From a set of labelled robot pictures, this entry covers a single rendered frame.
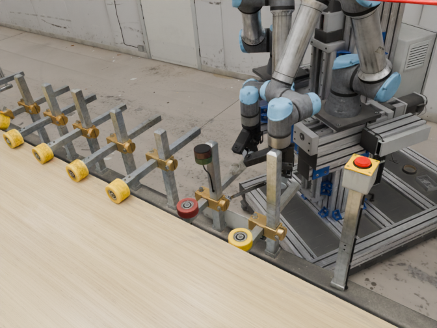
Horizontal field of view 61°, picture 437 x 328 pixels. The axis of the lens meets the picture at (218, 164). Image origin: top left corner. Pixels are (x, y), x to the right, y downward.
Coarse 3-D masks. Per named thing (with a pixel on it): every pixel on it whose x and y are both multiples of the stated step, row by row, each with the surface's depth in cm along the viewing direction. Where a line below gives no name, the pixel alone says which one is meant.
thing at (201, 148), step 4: (200, 144) 127; (204, 144) 127; (196, 148) 125; (200, 148) 125; (204, 148) 125; (208, 148) 125; (200, 152) 123; (204, 152) 123; (212, 160) 130; (212, 164) 131; (204, 168) 130; (208, 172) 133; (212, 184) 137; (212, 188) 138
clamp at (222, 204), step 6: (198, 192) 146; (204, 192) 146; (198, 198) 147; (210, 198) 143; (222, 198) 142; (210, 204) 144; (216, 204) 142; (222, 204) 141; (228, 204) 144; (216, 210) 144; (222, 210) 142
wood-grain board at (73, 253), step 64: (0, 192) 151; (64, 192) 148; (0, 256) 123; (64, 256) 121; (128, 256) 119; (192, 256) 117; (0, 320) 104; (64, 320) 102; (128, 320) 101; (192, 320) 99; (256, 320) 98; (320, 320) 97
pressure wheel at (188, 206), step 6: (186, 198) 138; (192, 198) 138; (180, 204) 136; (186, 204) 135; (192, 204) 136; (180, 210) 134; (186, 210) 133; (192, 210) 133; (198, 210) 137; (180, 216) 135; (186, 216) 134; (192, 216) 134
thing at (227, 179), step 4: (244, 164) 161; (228, 172) 157; (224, 176) 155; (228, 176) 155; (232, 176) 155; (236, 176) 158; (224, 180) 153; (228, 180) 153; (232, 180) 156; (224, 184) 151; (228, 184) 154; (224, 188) 152; (200, 200) 144; (204, 200) 144; (200, 204) 142; (204, 204) 143; (200, 208) 141; (204, 208) 144; (200, 212) 142; (196, 216) 140; (184, 220) 139; (188, 220) 137; (192, 220) 139
